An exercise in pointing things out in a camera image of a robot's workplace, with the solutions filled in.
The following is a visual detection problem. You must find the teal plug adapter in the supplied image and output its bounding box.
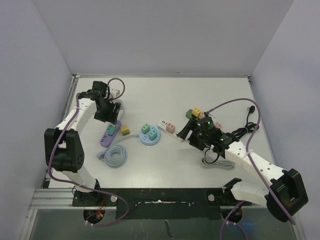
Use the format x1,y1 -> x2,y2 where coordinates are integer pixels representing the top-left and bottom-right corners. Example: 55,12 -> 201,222
106,124 -> 116,136
148,129 -> 158,141

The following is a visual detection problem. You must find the brown pink plug adapter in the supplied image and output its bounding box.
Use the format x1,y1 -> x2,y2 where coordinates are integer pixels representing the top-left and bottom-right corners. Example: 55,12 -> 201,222
198,111 -> 207,119

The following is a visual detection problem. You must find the yellow plug adapter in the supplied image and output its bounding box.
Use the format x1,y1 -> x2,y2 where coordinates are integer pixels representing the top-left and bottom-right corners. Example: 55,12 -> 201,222
191,107 -> 201,118
120,125 -> 130,136

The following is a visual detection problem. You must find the green plug adapter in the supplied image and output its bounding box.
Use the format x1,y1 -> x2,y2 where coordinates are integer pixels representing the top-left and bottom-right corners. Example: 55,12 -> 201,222
141,123 -> 150,134

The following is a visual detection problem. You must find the green power strip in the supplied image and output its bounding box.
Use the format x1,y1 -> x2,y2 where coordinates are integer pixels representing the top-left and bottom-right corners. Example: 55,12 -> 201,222
185,109 -> 193,119

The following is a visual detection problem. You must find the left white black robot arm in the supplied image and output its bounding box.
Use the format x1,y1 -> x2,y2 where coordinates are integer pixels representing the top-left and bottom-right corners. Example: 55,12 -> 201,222
44,81 -> 124,206

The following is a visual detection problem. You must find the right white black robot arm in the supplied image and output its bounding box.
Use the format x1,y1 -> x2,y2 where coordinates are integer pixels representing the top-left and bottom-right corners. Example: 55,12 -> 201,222
177,116 -> 309,222

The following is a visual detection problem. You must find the white power strip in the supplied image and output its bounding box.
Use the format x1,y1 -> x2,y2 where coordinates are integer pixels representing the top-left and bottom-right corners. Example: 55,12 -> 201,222
157,119 -> 184,143

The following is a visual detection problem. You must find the purple power strip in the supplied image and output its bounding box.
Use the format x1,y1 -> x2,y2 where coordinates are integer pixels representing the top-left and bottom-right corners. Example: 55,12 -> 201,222
99,120 -> 122,148

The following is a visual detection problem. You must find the round blue power strip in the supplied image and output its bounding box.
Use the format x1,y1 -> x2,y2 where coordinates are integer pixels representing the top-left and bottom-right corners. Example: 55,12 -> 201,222
139,125 -> 161,146

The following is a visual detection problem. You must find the grey bundled cable top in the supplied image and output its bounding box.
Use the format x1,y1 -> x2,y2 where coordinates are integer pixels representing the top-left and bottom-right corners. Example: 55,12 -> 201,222
116,99 -> 125,120

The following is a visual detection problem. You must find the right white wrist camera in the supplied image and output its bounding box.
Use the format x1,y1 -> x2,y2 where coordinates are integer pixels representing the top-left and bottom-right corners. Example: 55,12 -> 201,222
203,111 -> 212,117

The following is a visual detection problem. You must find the white bundled cable right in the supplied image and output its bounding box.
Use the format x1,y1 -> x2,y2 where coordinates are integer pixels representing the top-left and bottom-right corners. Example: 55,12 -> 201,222
199,158 -> 236,170

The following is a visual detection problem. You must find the coiled blue power cable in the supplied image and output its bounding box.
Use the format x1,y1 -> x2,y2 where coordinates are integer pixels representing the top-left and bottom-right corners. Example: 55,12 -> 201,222
96,134 -> 141,170

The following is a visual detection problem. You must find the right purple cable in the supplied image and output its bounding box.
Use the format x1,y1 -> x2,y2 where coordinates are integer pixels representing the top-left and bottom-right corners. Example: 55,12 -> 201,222
203,98 -> 297,240

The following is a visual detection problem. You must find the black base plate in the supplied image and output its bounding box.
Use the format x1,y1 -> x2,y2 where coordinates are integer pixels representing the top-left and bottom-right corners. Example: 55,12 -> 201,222
72,188 -> 238,220

